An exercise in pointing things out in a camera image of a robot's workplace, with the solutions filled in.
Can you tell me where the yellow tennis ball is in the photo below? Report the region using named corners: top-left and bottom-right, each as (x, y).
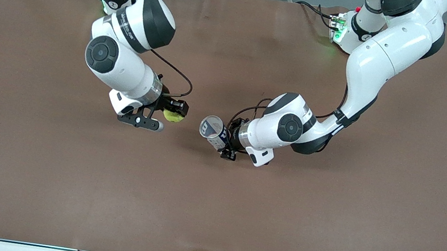
top-left (162, 108), bottom-right (185, 124)

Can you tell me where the white blue tennis ball can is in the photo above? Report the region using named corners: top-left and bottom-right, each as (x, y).
top-left (196, 114), bottom-right (233, 153)

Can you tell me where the brown table cover mat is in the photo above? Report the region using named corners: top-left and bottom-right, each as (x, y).
top-left (0, 0), bottom-right (447, 251)

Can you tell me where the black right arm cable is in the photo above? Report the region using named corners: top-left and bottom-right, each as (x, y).
top-left (94, 0), bottom-right (206, 100)

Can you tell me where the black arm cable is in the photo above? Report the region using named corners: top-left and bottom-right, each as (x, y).
top-left (94, 0), bottom-right (206, 100)
top-left (227, 68), bottom-right (350, 145)

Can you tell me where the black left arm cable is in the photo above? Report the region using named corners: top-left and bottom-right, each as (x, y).
top-left (227, 68), bottom-right (350, 145)

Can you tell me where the black left base cable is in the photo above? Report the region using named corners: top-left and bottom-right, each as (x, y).
top-left (292, 0), bottom-right (341, 30)

